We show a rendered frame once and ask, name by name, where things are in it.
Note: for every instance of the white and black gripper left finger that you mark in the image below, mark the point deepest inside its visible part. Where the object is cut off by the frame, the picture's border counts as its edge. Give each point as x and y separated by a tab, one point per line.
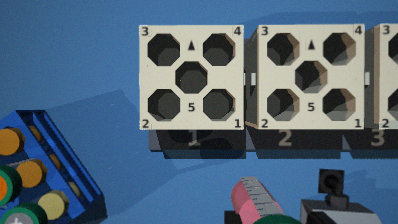
230	217

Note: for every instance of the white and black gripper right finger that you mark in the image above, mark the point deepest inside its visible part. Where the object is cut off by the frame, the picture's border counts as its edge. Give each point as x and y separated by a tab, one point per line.
319	217

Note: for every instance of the blue bench mat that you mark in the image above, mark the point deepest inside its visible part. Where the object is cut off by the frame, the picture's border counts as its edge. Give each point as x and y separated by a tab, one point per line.
79	61

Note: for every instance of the blue tube rack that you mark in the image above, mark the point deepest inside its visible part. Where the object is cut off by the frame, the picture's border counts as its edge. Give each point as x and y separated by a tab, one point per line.
55	179

